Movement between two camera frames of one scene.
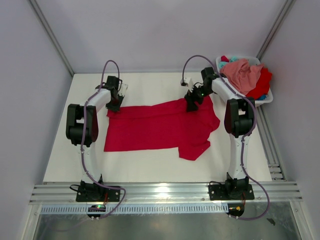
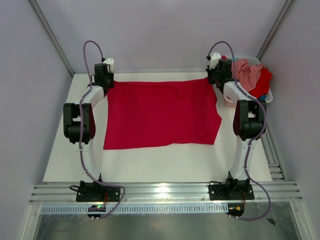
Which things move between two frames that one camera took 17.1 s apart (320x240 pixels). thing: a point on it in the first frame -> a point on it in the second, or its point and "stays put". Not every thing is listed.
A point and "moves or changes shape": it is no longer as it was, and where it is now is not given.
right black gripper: [190, 98] -> [211, 81]
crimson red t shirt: [161, 126] moves or changes shape
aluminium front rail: [283, 193] stays put
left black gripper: [115, 108] -> [111, 85]
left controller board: [96, 208] stays put
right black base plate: [231, 192] stays put
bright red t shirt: [262, 87] stays put
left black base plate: [97, 193] stays put
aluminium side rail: [272, 152] stays put
